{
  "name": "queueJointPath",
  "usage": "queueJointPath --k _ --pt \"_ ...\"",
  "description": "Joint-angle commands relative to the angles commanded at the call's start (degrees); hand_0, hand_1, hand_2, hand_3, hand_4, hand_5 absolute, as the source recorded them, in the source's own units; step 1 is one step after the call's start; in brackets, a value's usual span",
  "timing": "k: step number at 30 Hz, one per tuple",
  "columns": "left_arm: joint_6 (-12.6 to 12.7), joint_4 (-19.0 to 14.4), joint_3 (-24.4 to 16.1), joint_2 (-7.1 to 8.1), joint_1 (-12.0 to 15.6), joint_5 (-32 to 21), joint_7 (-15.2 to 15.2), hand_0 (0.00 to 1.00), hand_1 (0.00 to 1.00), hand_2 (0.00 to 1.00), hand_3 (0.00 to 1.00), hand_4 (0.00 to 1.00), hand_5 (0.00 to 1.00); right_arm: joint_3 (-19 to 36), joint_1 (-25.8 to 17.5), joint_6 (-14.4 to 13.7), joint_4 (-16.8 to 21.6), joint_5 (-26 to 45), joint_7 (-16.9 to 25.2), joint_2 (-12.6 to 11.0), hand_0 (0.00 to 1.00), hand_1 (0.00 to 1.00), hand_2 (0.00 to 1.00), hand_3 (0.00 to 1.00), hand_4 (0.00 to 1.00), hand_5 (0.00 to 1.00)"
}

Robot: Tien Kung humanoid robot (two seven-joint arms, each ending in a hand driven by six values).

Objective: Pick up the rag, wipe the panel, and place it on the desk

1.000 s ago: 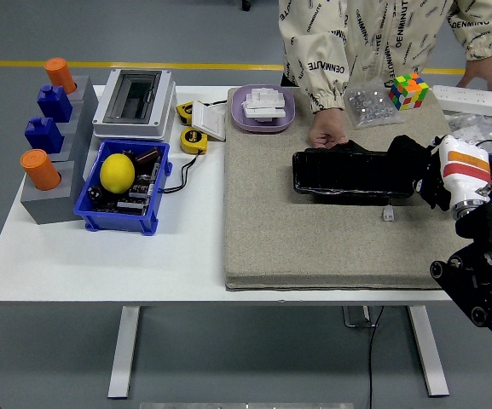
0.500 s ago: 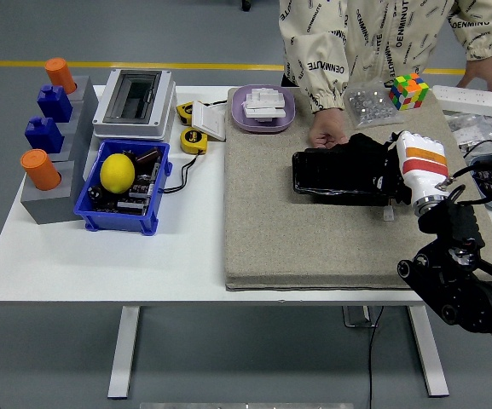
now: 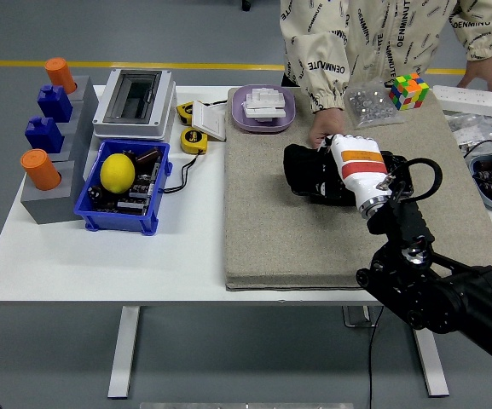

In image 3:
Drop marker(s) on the black chair wheel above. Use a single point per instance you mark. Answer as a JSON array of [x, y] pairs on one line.
[[246, 5]]

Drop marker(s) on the metal bracket under table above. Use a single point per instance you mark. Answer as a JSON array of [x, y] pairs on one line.
[[354, 317]]

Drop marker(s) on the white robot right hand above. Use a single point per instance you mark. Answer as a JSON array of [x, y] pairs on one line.
[[362, 168]]

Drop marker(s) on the person's left forearm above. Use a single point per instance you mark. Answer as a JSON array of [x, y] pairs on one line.
[[482, 30]]

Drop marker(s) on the grey-brown mat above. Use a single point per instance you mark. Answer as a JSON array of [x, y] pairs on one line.
[[271, 213]]

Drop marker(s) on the person's right forearm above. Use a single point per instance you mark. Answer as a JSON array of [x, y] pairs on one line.
[[324, 72]]

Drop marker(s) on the grey stepped block holder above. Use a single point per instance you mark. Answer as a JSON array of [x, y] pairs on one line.
[[53, 206]]

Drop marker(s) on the blue block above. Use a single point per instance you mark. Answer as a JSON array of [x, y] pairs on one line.
[[56, 104], [45, 135]]

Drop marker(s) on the blue plastic bin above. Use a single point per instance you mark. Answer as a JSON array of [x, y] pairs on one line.
[[117, 220]]

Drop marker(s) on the white table leg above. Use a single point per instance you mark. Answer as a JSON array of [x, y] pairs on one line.
[[433, 375], [124, 353]]

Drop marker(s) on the white switch parts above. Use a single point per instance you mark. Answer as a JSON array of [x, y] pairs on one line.
[[264, 104]]

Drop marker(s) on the person's left hand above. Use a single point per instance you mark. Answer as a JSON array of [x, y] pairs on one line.
[[484, 72]]

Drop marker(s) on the white wall switch plate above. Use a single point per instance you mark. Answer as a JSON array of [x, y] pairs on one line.
[[211, 123]]

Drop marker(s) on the yellow lemon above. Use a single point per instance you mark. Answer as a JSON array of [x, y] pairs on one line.
[[117, 172]]

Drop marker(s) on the white power strip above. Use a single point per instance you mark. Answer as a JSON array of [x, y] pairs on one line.
[[476, 100]]

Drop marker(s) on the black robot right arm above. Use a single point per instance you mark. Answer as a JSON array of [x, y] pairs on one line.
[[441, 298]]

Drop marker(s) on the person's right hand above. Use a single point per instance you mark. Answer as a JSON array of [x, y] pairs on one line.
[[327, 125]]

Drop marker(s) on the person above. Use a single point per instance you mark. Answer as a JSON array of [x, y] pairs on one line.
[[377, 34]]

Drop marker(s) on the colourful puzzle cube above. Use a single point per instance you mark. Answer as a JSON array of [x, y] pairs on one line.
[[408, 91]]

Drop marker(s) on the purple bowl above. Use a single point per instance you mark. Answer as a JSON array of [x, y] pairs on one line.
[[239, 119]]

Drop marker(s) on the clear plastic bags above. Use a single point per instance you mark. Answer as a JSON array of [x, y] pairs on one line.
[[467, 128]]

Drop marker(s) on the white electrical box grey cover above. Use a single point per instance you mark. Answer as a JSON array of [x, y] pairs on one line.
[[109, 123]]

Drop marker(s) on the orange cylinder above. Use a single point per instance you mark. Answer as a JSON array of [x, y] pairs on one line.
[[41, 170], [60, 74]]

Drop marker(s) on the clear bag of metal nuts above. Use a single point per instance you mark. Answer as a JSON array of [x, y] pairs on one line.
[[371, 106]]

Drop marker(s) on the circuit board with capacitors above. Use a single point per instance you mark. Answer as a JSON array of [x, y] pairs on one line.
[[137, 198]]

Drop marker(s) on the yellow tape measure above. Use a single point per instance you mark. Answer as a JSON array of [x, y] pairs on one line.
[[184, 111], [192, 138]]

